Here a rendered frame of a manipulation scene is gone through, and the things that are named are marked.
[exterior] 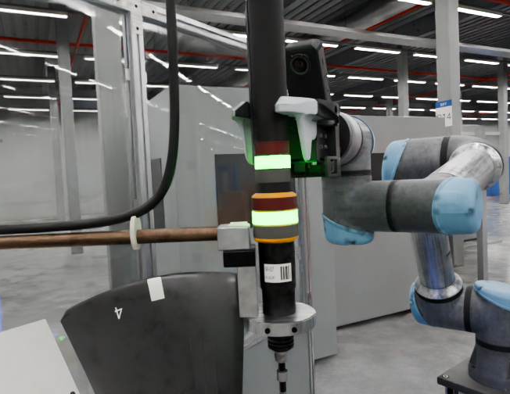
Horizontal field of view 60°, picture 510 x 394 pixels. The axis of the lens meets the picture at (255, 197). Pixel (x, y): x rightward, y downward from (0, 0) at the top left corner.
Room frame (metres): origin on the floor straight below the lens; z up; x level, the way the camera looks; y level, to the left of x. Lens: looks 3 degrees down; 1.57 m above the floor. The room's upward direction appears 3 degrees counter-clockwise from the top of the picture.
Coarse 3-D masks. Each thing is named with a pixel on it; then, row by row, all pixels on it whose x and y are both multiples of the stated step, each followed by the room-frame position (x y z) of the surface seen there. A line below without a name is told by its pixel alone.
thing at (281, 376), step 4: (280, 364) 0.42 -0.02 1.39; (284, 364) 0.42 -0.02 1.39; (280, 368) 0.42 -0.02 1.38; (284, 368) 0.42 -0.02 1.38; (280, 372) 0.41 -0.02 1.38; (284, 372) 0.41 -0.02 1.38; (280, 376) 0.41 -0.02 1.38; (284, 376) 0.41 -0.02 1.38; (280, 380) 0.41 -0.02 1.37; (284, 380) 0.41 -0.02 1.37; (280, 384) 0.42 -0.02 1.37; (284, 384) 0.42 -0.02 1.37; (280, 388) 0.42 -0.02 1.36; (284, 388) 0.42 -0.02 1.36; (280, 392) 0.42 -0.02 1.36; (284, 392) 0.42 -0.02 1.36
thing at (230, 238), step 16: (224, 224) 0.43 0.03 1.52; (224, 240) 0.40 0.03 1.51; (240, 240) 0.40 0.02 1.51; (224, 256) 0.40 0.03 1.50; (240, 256) 0.40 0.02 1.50; (256, 256) 0.42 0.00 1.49; (240, 272) 0.40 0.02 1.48; (256, 272) 0.41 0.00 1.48; (240, 288) 0.40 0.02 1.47; (256, 288) 0.40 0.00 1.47; (240, 304) 0.40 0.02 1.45; (256, 304) 0.40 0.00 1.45; (304, 304) 0.44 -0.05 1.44; (256, 320) 0.40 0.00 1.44; (272, 320) 0.39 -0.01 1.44; (288, 320) 0.39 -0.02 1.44; (304, 320) 0.39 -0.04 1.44; (272, 336) 0.39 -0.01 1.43
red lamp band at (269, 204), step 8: (256, 200) 0.41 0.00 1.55; (264, 200) 0.40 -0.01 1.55; (272, 200) 0.40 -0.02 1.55; (280, 200) 0.40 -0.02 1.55; (288, 200) 0.40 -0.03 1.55; (296, 200) 0.41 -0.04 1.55; (256, 208) 0.41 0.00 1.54; (264, 208) 0.40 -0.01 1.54; (272, 208) 0.40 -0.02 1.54; (280, 208) 0.40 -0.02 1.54; (288, 208) 0.40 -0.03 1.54
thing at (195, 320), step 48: (144, 288) 0.54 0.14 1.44; (192, 288) 0.55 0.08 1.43; (96, 336) 0.50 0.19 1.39; (144, 336) 0.50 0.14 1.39; (192, 336) 0.50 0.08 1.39; (240, 336) 0.51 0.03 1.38; (96, 384) 0.47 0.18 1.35; (144, 384) 0.47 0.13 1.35; (192, 384) 0.47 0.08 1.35; (240, 384) 0.47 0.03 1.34
